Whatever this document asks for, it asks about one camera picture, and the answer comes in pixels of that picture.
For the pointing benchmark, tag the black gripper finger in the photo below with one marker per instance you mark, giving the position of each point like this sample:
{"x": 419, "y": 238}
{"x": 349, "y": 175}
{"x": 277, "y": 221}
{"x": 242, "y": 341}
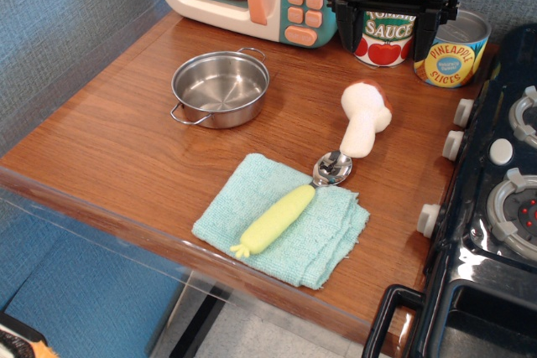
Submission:
{"x": 350, "y": 27}
{"x": 426, "y": 26}

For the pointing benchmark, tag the white plush mushroom brown cap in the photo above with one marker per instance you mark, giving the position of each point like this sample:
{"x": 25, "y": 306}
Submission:
{"x": 369, "y": 112}

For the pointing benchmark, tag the light blue folded towel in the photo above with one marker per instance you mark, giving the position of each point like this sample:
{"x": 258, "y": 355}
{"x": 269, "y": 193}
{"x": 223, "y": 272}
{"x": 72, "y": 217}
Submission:
{"x": 307, "y": 252}

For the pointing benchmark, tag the pineapple slices toy can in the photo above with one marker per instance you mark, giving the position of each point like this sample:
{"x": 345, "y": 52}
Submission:
{"x": 456, "y": 52}

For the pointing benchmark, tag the tomato sauce toy can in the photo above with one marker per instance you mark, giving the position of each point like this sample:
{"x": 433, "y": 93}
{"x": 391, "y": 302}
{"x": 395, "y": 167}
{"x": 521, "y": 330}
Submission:
{"x": 387, "y": 38}

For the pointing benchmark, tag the small stainless steel pot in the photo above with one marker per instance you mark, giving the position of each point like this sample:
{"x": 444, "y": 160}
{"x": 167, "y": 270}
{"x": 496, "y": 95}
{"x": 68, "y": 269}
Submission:
{"x": 220, "y": 90}

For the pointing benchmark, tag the black toy stove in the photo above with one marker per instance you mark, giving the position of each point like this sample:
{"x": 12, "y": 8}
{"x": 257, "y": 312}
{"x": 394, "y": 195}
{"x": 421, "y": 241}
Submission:
{"x": 479, "y": 298}

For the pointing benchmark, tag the clear acrylic barrier panel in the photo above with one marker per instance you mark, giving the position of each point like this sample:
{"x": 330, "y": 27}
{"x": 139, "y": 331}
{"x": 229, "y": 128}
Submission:
{"x": 92, "y": 283}

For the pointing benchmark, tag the orange plush object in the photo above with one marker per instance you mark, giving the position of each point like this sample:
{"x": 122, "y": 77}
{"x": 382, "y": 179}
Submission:
{"x": 18, "y": 340}

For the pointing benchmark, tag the spoon with yellow handle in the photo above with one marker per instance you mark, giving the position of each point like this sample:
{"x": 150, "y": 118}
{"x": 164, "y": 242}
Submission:
{"x": 331, "y": 169}

